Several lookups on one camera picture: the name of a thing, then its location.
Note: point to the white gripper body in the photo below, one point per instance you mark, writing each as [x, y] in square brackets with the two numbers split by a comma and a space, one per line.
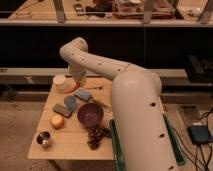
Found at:
[79, 77]

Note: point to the blue sponge block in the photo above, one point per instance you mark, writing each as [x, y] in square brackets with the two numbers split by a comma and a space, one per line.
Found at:
[83, 95]

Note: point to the black remote control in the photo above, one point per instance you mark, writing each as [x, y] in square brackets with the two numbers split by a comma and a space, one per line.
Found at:
[79, 9]

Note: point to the grey brown sponge block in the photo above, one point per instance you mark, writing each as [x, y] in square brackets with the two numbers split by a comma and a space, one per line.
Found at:
[62, 110]

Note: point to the cluttered red tray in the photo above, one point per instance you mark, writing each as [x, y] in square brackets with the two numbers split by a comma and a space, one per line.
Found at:
[135, 9]

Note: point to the green plastic tray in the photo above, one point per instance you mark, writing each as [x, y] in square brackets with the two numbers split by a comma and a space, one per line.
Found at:
[117, 152]

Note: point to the small metal cup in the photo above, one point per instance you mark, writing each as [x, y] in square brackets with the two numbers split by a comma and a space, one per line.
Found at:
[44, 139]

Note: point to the wooden table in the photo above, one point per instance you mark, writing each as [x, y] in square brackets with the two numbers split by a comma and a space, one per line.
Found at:
[73, 143]

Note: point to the wooden spoon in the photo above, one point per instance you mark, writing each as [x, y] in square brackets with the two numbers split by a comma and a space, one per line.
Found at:
[105, 107]

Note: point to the purple bowl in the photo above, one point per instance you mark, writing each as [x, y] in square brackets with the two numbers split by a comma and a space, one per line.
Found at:
[90, 114]

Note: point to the black power box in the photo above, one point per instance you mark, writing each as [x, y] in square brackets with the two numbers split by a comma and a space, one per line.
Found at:
[199, 134]

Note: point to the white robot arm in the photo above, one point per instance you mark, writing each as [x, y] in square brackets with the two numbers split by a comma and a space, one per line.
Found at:
[136, 106]

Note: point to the white plastic cup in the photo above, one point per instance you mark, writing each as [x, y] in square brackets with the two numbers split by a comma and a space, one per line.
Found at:
[60, 82]

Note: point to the orange fruit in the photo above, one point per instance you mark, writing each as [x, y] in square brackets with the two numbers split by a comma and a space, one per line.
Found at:
[57, 121]

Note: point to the blue grey round object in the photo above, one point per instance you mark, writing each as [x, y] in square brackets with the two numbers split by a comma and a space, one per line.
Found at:
[70, 102]

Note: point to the bunch of dark grapes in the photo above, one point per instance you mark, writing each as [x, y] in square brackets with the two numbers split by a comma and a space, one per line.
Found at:
[96, 134]

